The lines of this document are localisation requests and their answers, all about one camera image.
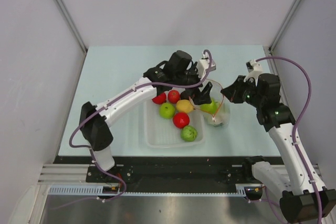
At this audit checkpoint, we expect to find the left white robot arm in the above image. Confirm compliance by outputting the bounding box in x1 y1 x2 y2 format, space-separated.
79 49 216 182

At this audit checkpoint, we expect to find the cabbage head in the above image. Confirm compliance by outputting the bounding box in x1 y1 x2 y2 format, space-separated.
204 104 230 127

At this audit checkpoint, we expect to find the red tomato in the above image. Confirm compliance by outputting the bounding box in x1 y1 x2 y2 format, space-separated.
167 90 180 104
152 92 166 104

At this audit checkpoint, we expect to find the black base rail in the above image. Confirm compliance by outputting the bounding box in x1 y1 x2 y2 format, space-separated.
54 156 283 194

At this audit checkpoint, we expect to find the right aluminium frame post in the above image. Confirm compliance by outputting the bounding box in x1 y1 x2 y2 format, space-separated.
268 0 303 52

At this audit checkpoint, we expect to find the clear plastic basket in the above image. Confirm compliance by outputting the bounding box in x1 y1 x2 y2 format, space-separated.
143 100 205 148

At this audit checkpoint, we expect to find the left aluminium frame post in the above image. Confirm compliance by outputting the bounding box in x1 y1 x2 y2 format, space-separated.
38 0 88 53

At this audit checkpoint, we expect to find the dark purple fruit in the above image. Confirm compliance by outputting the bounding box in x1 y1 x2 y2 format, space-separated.
180 90 190 100

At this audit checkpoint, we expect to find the purple cable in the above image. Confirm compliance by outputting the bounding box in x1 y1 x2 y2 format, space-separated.
256 56 325 222
49 49 213 210

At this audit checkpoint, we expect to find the clear orange zip bag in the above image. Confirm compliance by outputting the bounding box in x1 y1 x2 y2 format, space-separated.
189 79 229 117

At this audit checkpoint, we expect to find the green guava fruit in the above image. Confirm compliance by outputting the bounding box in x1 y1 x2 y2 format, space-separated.
181 125 198 142

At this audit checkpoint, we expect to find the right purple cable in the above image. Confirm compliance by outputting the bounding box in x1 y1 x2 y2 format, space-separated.
256 56 325 222

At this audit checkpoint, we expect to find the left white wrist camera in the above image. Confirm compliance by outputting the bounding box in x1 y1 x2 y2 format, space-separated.
196 50 216 79

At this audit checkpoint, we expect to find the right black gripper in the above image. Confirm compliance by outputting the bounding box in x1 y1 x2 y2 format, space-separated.
221 75 264 108

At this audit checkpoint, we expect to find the white cable duct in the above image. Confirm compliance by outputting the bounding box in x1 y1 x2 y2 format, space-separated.
48 185 246 197

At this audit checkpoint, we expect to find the light blue table mat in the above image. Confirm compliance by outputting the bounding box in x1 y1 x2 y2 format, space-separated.
58 45 279 156

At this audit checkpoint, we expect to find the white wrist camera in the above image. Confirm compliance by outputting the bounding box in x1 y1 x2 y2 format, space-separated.
196 50 216 79
244 60 263 82

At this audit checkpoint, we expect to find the green apple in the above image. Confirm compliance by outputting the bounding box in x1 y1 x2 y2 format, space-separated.
200 98 218 114
159 103 175 119

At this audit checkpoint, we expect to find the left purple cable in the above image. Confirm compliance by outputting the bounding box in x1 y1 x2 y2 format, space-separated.
49 49 213 210

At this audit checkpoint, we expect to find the aluminium frame post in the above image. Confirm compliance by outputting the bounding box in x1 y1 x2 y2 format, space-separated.
38 0 88 53
268 0 303 52

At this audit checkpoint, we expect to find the small red pepper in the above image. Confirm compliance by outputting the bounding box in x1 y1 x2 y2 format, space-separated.
173 112 190 129

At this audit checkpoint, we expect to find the yellow lemon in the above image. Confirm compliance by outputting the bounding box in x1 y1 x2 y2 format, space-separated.
176 99 194 114

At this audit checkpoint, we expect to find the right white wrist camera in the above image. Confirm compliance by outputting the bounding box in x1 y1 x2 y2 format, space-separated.
244 60 263 82

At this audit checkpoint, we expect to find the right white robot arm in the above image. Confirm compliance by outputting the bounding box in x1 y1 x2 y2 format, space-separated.
221 73 335 223

